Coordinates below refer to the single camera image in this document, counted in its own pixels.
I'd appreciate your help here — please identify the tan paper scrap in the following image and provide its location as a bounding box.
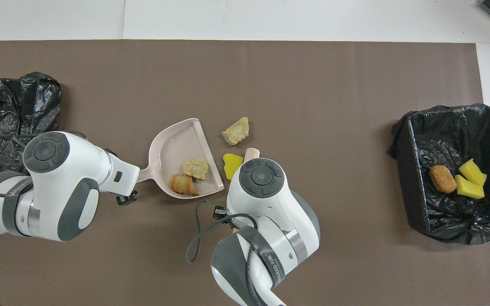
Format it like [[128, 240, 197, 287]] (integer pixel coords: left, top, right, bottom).
[[170, 173, 199, 196], [182, 159, 209, 181], [222, 117, 250, 146]]

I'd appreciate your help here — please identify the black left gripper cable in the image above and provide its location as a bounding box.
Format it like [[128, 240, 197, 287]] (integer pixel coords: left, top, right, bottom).
[[0, 131, 90, 306]]

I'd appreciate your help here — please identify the narrow yellow green sponge piece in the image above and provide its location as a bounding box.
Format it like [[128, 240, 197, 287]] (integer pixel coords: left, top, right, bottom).
[[455, 175, 485, 200]]

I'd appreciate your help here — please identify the open bin with black liner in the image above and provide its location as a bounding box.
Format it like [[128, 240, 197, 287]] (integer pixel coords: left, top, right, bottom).
[[389, 103, 490, 245]]

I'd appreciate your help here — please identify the pink plastic dustpan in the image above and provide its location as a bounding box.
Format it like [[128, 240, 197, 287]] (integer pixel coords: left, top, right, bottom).
[[137, 118, 225, 199]]

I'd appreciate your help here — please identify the lumpy yellow sponge piece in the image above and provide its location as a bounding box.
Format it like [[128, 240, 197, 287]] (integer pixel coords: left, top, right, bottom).
[[222, 153, 244, 181]]

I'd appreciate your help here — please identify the brown table mat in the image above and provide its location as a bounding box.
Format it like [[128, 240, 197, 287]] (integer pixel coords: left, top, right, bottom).
[[0, 40, 490, 306]]

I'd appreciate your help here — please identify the wide yellow green sponge piece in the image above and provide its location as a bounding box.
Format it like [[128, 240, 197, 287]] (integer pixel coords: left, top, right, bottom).
[[459, 159, 487, 186]]

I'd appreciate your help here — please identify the brown nugget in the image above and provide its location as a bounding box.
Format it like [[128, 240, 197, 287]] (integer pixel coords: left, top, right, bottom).
[[429, 165, 457, 194]]

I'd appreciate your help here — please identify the covered black plastic bag bin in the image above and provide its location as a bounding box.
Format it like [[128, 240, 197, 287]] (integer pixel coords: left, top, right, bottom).
[[0, 71, 63, 181]]

